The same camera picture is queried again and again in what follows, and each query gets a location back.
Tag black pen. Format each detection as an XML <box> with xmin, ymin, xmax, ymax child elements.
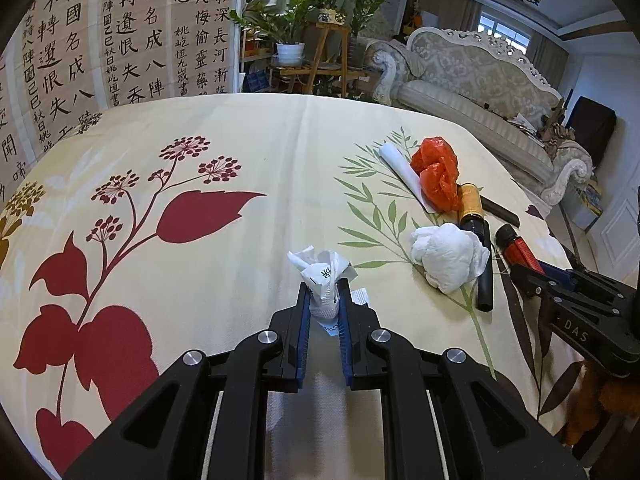
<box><xmin>472</xmin><ymin>220</ymin><xmax>496</xmax><ymax>312</ymax></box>

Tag white panel door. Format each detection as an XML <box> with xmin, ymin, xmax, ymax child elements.
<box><xmin>585</xmin><ymin>195</ymin><xmax>640</xmax><ymax>281</ymax></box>

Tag white tissue ball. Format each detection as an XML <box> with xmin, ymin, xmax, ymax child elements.
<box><xmin>410</xmin><ymin>223</ymin><xmax>492</xmax><ymax>294</ymax></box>

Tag beige window curtain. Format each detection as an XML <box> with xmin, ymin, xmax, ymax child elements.
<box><xmin>417</xmin><ymin>0</ymin><xmax>483</xmax><ymax>36</ymax></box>
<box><xmin>527</xmin><ymin>30</ymin><xmax>571</xmax><ymax>78</ymax></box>

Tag person's right forearm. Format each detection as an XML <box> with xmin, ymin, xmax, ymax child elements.
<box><xmin>565</xmin><ymin>360</ymin><xmax>628</xmax><ymax>446</ymax></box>

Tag papers on sofa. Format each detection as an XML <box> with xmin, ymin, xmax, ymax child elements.
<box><xmin>505</xmin><ymin>112</ymin><xmax>538</xmax><ymax>136</ymax></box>

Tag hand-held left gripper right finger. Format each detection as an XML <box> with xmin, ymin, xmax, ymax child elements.
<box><xmin>336</xmin><ymin>277</ymin><xmax>588</xmax><ymax>480</ymax></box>

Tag wooden plant stand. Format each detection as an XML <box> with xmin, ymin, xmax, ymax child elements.
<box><xmin>272</xmin><ymin>22</ymin><xmax>371</xmax><ymax>98</ymax></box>

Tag window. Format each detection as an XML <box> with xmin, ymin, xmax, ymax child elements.
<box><xmin>477</xmin><ymin>12</ymin><xmax>531</xmax><ymax>53</ymax></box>

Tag ornate white sofa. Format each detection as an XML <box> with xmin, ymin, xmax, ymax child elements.
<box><xmin>365</xmin><ymin>26</ymin><xmax>593</xmax><ymax>206</ymax></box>

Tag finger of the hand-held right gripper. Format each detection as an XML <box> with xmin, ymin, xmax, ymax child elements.
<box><xmin>537</xmin><ymin>260</ymin><xmax>632</xmax><ymax>306</ymax></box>
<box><xmin>510</xmin><ymin>263</ymin><xmax>621</xmax><ymax>321</ymax></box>

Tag clear storage box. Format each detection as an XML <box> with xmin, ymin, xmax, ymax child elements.
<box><xmin>575</xmin><ymin>180</ymin><xmax>606</xmax><ymax>226</ymax></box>

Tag red plastic bag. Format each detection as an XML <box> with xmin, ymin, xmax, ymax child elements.
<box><xmin>410</xmin><ymin>136</ymin><xmax>461</xmax><ymax>213</ymax></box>

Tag tiger print blanket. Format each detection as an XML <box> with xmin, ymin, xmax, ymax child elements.
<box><xmin>537</xmin><ymin>120</ymin><xmax>576</xmax><ymax>153</ymax></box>

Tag black cloth cover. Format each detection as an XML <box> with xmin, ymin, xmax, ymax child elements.
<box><xmin>570</xmin><ymin>96</ymin><xmax>617</xmax><ymax>153</ymax></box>

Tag red and black cylinder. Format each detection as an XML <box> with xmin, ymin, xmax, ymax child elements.
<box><xmin>495</xmin><ymin>223</ymin><xmax>548</xmax><ymax>276</ymax></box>

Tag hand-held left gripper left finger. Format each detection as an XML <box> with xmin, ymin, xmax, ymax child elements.
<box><xmin>62</xmin><ymin>280</ymin><xmax>313</xmax><ymax>480</ymax></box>

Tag tall green potted plant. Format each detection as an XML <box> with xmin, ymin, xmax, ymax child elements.
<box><xmin>345</xmin><ymin>0</ymin><xmax>388</xmax><ymax>68</ymax></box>

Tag black flat stick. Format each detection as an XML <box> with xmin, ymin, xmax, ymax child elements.
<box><xmin>477</xmin><ymin>194</ymin><xmax>521</xmax><ymax>228</ymax></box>

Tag white paper roll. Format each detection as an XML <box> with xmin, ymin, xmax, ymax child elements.
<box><xmin>377</xmin><ymin>142</ymin><xmax>441</xmax><ymax>216</ymax></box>

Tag potted plant in white pot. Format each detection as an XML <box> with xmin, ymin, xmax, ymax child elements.
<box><xmin>230</xmin><ymin>0</ymin><xmax>321</xmax><ymax>67</ymax></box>

